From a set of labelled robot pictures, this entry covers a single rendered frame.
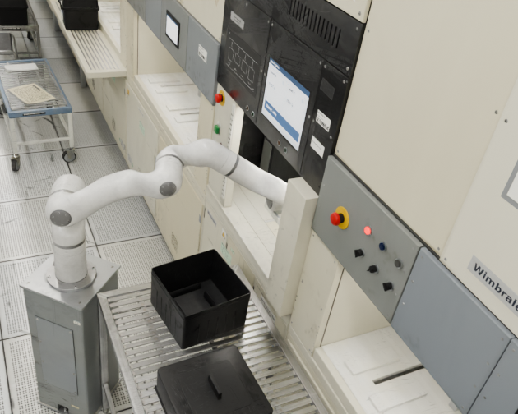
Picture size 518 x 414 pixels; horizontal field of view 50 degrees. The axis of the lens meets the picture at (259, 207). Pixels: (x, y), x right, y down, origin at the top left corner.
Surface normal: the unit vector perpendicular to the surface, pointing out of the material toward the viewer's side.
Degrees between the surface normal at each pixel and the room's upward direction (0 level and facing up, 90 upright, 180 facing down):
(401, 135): 90
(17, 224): 0
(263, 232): 0
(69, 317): 90
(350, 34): 90
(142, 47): 90
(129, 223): 0
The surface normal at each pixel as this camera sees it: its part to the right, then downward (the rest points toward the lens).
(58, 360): -0.33, 0.51
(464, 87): -0.90, 0.14
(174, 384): 0.14, -0.80
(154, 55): 0.42, 0.58
